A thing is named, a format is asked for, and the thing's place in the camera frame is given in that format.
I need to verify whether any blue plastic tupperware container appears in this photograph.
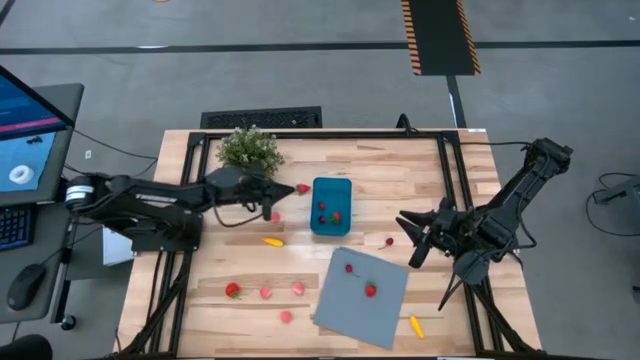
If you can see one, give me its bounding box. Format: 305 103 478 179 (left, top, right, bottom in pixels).
309 176 353 237

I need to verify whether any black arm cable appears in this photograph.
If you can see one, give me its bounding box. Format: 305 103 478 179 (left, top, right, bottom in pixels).
396 112 536 149
212 202 266 230

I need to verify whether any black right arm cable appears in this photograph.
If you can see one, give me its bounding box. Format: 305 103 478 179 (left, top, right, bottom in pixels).
396 112 536 149

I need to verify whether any black monitor cable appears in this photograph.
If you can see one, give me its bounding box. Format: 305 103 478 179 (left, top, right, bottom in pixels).
72 128 159 162

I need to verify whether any grey desk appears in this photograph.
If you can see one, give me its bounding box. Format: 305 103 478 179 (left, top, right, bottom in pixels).
0 82 85 325

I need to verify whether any person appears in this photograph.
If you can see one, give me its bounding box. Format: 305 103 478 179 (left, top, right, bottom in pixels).
0 333 54 360

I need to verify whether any black desk stand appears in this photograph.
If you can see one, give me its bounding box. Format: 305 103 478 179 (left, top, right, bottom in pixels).
49 219 80 332

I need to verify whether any black aluminium table frame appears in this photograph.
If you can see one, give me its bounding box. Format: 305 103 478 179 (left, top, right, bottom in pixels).
114 130 546 359

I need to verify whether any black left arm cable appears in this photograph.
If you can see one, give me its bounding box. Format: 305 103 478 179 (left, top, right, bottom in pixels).
212 202 266 230

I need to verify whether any grey floor device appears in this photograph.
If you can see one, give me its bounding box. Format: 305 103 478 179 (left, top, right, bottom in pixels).
594 175 640 206

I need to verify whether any black floor grate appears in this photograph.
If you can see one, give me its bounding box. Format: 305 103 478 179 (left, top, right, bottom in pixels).
200 105 324 130

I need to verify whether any black computer keyboard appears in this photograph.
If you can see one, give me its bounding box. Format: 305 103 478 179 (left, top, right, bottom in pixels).
0 204 34 251

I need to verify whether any black computer mouse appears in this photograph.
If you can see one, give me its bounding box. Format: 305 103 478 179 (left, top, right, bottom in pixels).
6 263 47 311

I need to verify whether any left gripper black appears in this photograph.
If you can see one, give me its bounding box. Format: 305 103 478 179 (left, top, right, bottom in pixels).
224 169 296 222

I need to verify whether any black orange-striped floor mat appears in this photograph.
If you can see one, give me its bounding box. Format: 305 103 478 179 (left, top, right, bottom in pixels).
401 0 482 77

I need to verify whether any green potted plant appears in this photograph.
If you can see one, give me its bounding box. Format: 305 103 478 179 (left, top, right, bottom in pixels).
215 124 286 177

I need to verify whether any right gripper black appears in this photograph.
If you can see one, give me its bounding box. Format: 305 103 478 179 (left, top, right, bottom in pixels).
396 198 469 269

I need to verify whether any white box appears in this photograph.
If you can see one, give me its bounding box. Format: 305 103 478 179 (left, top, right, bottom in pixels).
102 225 136 266

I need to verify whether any black floor cable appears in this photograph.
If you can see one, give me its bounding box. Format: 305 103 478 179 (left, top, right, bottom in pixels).
584 172 640 239

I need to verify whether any computer monitor blue screen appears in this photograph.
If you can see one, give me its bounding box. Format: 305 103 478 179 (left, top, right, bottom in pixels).
0 64 77 207

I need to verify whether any grey cloth mat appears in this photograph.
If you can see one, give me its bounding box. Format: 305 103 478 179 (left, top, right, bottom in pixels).
312 246 410 351

